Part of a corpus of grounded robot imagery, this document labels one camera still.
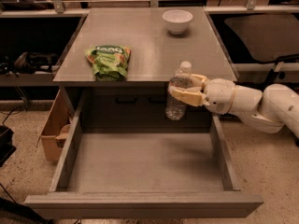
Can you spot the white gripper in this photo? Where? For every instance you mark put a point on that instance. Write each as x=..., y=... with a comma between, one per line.
x=220, y=96

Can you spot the clear plastic water bottle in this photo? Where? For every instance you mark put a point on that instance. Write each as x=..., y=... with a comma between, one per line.
x=178, y=83

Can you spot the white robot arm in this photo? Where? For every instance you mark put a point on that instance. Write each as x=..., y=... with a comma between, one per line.
x=267, y=111

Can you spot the grey open top drawer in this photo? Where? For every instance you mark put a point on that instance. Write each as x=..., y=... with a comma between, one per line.
x=144, y=168

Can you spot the grey cabinet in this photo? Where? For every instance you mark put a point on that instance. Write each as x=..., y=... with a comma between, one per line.
x=156, y=55

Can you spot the white ceramic bowl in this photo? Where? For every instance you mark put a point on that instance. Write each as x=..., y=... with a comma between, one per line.
x=177, y=21

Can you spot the dark office chair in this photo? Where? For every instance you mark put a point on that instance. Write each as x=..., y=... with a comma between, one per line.
x=268, y=37

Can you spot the green snack bag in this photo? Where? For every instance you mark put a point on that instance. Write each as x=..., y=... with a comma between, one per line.
x=109, y=62

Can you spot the cardboard box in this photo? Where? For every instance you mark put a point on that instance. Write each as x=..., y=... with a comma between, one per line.
x=58, y=117

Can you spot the black headphones on shelf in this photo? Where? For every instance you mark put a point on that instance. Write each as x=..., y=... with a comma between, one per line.
x=28, y=63

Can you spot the black drawer handle right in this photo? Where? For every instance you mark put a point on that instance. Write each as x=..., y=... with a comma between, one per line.
x=156, y=98

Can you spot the black drawer handle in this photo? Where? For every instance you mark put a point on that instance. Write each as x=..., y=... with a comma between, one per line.
x=125, y=99
x=156, y=98

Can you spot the black drawer handle left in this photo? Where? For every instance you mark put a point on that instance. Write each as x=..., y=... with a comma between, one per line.
x=125, y=99

